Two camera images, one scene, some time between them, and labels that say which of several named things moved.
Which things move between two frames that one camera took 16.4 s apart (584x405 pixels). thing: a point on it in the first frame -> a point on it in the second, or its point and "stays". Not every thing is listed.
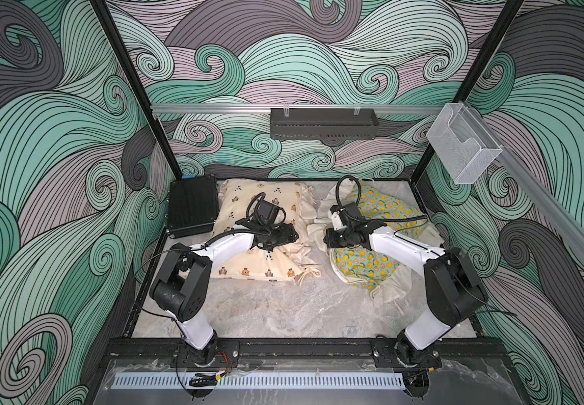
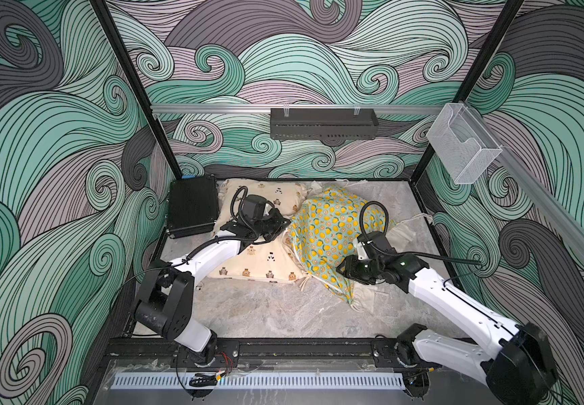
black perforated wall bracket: [324, 123] stays
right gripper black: [330, 239] -> [348, 268]
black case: [192, 206] stays
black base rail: [178, 347] stays
